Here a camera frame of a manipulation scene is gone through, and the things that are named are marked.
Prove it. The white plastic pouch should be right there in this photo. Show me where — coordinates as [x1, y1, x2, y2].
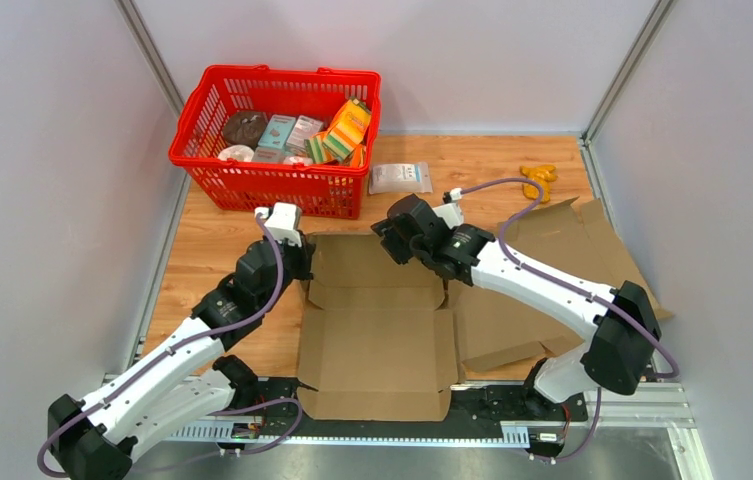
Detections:
[368, 162, 433, 195]

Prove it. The cardboard box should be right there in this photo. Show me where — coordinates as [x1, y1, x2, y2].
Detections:
[297, 232, 459, 422]

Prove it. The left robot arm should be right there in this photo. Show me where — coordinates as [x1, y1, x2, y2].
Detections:
[37, 224, 315, 479]

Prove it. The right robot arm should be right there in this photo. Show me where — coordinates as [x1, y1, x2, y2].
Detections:
[371, 194, 661, 419]

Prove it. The teal small box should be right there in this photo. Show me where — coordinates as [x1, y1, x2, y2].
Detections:
[258, 114, 296, 150]

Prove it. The grey pink small box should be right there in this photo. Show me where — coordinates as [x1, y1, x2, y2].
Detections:
[285, 115, 324, 155]

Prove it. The green striped sponge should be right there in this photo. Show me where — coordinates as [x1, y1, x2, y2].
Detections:
[305, 132, 335, 164]

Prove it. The white round container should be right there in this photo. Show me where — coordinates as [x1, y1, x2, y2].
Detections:
[218, 145, 255, 162]

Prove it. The striped sponge pack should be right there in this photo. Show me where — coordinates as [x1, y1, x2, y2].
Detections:
[322, 98, 372, 161]

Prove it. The red plastic basket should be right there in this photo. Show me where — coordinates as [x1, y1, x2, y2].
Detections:
[169, 65, 381, 219]

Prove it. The brown round packet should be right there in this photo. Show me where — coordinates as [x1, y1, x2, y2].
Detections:
[221, 110, 268, 148]

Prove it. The yellow toy figure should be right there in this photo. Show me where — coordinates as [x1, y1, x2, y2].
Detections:
[519, 164, 558, 204]

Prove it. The right flat cardboard sheet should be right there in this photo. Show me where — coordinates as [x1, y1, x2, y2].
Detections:
[448, 199, 648, 372]

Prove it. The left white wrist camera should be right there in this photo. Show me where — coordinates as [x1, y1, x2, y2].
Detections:
[254, 202, 304, 247]

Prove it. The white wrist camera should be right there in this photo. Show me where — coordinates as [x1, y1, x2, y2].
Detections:
[433, 187, 464, 229]
[254, 202, 304, 247]

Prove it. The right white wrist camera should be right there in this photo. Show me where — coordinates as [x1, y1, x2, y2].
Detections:
[433, 187, 464, 229]

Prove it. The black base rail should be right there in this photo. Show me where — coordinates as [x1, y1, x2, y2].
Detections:
[144, 376, 689, 448]

